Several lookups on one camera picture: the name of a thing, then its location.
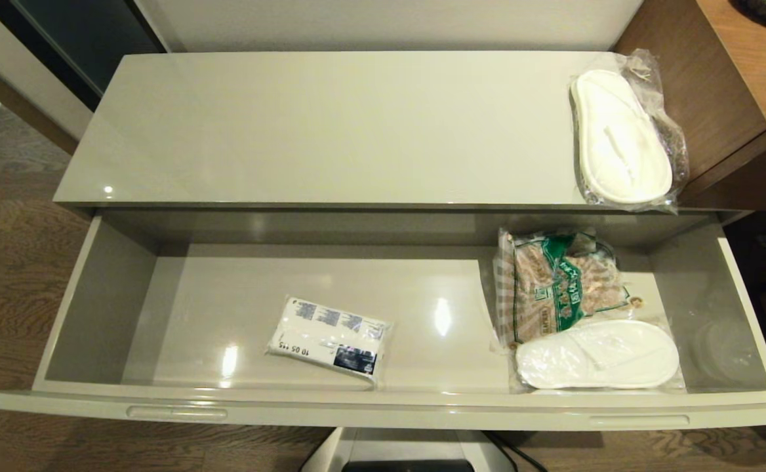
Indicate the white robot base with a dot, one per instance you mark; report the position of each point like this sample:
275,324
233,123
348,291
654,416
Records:
409,446

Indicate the glossy grey cabinet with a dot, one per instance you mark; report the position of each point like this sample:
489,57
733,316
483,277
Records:
324,131

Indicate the white slippers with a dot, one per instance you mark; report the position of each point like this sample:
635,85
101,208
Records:
619,144
599,357

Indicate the brown wooden desk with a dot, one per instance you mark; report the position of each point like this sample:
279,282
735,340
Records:
704,85

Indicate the dark glass door panel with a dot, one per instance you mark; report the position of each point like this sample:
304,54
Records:
81,39

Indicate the white tissue pack blue print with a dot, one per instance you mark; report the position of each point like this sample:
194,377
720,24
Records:
327,334

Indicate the white slippers in flat bag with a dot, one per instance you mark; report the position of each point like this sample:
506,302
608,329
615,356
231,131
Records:
599,357

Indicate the open grey drawer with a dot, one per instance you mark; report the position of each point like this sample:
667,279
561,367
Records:
94,314

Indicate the green brown snack bag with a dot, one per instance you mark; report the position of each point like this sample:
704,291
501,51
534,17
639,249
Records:
553,288

